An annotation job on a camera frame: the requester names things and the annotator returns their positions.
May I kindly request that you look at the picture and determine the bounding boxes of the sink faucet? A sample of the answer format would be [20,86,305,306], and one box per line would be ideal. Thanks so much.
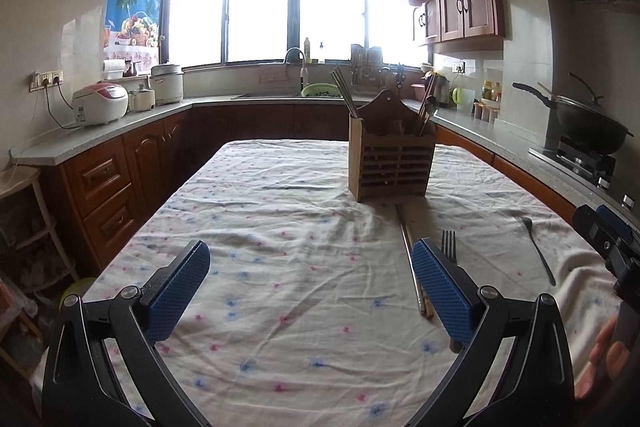
[284,48,307,96]

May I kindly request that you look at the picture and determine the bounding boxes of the green cup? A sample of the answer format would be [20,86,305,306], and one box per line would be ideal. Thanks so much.
[451,87,476,115]

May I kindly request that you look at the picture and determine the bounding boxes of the pink white rice cooker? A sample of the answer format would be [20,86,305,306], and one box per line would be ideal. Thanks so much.
[71,83,130,126]

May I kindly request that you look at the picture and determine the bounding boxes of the dark chopstick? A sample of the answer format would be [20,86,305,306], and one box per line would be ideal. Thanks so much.
[329,69,357,120]

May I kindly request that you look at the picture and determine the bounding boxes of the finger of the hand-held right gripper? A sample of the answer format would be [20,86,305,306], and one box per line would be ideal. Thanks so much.
[571,204,636,275]

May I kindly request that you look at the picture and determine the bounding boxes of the metal chopstick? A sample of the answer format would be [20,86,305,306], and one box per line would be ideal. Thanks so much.
[396,204,427,314]
[334,65,360,118]

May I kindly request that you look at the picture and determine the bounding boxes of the hanging utensil rack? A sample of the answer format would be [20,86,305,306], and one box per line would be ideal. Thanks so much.
[382,64,408,90]

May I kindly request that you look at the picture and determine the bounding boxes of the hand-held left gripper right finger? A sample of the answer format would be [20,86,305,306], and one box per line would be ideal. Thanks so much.
[411,237,576,427]

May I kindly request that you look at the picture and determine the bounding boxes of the wooden lower cabinets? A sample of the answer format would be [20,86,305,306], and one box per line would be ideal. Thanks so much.
[40,102,578,273]

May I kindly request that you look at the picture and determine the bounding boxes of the small white cooker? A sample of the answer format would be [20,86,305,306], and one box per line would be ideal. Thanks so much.
[127,88,156,112]

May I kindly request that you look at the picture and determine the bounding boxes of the grey kitchen countertop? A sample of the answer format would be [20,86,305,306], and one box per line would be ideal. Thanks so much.
[10,94,640,228]

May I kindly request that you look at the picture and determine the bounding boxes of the green basin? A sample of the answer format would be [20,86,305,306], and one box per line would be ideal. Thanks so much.
[59,277,96,308]

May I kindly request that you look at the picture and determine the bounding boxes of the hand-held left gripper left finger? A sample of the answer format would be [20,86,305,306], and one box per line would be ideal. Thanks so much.
[41,239,211,427]

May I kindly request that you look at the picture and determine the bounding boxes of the tall white rice cooker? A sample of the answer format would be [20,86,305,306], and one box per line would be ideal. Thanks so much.
[150,63,184,105]

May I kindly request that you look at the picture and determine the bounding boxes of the metal spoon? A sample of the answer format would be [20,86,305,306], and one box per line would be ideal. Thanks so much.
[418,95,441,136]

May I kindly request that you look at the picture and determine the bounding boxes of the metal fork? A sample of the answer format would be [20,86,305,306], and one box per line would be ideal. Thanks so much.
[441,230,458,266]
[515,216,557,286]

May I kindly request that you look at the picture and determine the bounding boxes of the green colander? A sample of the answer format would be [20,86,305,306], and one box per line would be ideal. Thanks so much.
[301,83,341,98]

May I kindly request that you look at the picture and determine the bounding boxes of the black wok with lid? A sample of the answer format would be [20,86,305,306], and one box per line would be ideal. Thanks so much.
[512,72,635,155]

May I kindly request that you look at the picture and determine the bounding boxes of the person's right hand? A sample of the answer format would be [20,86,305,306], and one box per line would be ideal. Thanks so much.
[574,314,632,402]

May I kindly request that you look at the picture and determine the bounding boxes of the wall power strip outlet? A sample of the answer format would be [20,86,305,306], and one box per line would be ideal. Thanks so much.
[29,69,65,92]

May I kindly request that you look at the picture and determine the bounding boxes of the floral white tablecloth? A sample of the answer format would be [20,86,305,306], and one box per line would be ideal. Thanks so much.
[82,138,618,427]

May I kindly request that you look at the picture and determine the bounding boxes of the spice jars set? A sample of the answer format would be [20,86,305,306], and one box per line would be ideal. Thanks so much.
[472,99,501,122]

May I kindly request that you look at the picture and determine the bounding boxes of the wooden utensil holder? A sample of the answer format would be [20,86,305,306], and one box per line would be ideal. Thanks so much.
[347,89,437,204]

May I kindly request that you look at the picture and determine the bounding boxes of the gas stove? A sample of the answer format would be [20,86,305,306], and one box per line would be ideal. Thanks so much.
[530,136,618,190]

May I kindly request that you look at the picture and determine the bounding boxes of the plastic shelf rack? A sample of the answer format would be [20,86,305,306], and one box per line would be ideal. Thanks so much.
[0,167,76,378]

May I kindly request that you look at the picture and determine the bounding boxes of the window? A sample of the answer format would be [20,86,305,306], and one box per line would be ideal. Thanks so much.
[165,0,431,70]

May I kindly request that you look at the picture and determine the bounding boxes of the electric kettle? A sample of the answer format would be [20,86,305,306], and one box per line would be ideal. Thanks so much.
[424,72,450,105]

